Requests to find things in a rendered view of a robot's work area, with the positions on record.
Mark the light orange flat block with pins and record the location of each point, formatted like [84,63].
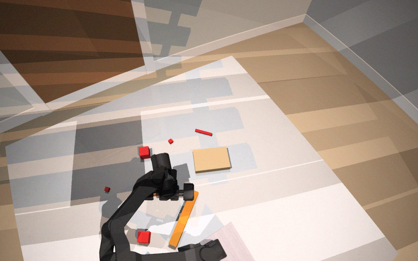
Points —
[211,159]

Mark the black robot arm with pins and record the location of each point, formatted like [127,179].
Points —
[162,177]

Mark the orange flat bar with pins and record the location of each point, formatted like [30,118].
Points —
[178,231]

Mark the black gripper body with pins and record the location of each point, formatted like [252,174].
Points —
[187,193]

